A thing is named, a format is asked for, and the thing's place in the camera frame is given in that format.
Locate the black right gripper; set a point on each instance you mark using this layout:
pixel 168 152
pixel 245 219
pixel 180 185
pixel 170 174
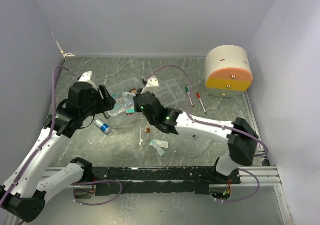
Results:
pixel 137 102

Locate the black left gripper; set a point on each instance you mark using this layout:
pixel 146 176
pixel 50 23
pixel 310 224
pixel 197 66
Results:
pixel 105 99

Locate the teal silver foil packet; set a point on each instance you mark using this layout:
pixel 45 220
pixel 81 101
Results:
pixel 129 103

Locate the brown orange medicine bottle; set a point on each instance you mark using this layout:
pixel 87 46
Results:
pixel 133 91

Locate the teal blister pack bag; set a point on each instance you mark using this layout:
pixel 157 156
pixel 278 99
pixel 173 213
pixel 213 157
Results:
pixel 119 102

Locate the clear plastic medicine box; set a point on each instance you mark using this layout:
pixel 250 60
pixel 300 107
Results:
pixel 118 115

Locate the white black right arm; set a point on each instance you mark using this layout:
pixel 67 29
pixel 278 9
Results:
pixel 238 135

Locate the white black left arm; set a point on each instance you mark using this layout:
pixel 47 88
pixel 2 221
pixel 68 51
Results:
pixel 26 192

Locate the blue white medicine bottle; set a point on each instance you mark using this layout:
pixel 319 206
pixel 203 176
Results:
pixel 102 126

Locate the small copper round tin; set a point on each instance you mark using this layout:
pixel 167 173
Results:
pixel 147 130

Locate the white bandage wrapper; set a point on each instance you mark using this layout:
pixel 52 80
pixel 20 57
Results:
pixel 162 144

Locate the teal dotted bandage packet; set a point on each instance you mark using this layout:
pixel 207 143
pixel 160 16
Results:
pixel 156 146

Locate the green capped marker pen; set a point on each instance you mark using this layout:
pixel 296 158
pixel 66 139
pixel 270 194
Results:
pixel 189 97

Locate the red capped marker pen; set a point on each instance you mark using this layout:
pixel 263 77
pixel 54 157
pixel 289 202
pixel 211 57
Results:
pixel 201 102

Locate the cream round drawer cabinet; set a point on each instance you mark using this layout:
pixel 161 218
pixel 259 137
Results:
pixel 227 71

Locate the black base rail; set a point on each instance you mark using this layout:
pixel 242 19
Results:
pixel 149 180

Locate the aluminium frame rail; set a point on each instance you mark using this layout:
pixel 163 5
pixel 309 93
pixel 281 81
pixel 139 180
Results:
pixel 267 176

